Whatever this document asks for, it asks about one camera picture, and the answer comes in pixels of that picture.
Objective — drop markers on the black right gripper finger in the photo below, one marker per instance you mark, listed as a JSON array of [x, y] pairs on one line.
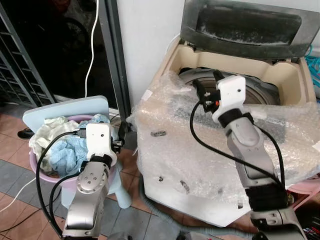
[[198, 90], [218, 76]]

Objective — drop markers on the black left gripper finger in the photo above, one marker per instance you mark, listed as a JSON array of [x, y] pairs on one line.
[[125, 131]]

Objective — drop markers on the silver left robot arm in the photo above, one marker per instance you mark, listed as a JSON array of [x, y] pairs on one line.
[[90, 192]]

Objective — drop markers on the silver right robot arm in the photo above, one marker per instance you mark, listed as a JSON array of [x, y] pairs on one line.
[[252, 155]]

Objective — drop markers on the grey washing machine lid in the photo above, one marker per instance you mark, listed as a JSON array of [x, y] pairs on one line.
[[245, 25]]

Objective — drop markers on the beige top-load washing machine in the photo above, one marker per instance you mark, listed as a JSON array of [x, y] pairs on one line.
[[295, 85]]

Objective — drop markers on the teal clothes hangers bunch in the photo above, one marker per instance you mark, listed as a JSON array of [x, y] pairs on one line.
[[314, 67]]

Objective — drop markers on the clear bubble wrap sheet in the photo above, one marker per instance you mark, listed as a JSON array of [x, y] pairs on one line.
[[170, 145]]

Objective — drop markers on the light blue checked garment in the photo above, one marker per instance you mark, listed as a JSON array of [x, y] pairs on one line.
[[67, 152]]

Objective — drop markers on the light blue plastic stool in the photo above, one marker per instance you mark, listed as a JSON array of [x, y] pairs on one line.
[[75, 106]]

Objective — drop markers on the cream white garment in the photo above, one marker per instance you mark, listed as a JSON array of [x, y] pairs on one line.
[[45, 132]]

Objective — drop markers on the purple plastic laundry basin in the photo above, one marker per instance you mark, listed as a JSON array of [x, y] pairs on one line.
[[42, 170]]

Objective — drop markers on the black shoe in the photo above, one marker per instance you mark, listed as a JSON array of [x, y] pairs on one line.
[[25, 133]]

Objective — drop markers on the pink plastic basket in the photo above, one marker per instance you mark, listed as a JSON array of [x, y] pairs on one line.
[[302, 192]]

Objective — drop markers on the dark metal gate grille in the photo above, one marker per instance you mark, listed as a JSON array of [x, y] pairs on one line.
[[20, 60]]

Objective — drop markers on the black red tool bag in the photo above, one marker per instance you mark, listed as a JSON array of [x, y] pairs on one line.
[[310, 227]]

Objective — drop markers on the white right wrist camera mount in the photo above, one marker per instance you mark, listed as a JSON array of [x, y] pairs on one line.
[[230, 97]]

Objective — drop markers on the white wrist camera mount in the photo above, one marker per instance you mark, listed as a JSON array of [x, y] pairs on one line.
[[230, 97], [99, 142]]

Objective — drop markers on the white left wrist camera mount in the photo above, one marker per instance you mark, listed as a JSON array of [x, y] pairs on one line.
[[99, 142]]

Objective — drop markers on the dark metal door frame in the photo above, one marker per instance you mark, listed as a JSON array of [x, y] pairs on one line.
[[114, 55]]

